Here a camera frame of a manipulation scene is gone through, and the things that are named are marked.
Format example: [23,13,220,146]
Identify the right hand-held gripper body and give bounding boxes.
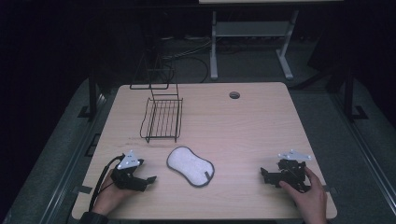
[273,148,313,192]

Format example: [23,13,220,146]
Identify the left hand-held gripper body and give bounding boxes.
[110,149,146,191]

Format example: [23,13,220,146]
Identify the person's left hand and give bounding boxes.
[92,169,138,217]

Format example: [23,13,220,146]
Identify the person's right hand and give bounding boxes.
[278,166,329,224]

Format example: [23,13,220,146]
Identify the white sponge with grey edge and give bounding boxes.
[165,146,216,189]

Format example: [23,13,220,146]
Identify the person's dark sleeve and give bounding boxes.
[78,211,109,224]

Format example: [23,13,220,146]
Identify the white metal stand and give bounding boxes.
[209,8,301,81]

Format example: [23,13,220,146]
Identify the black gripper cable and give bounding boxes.
[88,154,126,213]

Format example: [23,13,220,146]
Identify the black wire rack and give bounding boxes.
[129,50,184,145]

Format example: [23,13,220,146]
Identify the black frame post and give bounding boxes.
[78,66,106,119]
[337,66,369,121]

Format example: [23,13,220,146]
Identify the cables on floor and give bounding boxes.
[160,35,213,84]

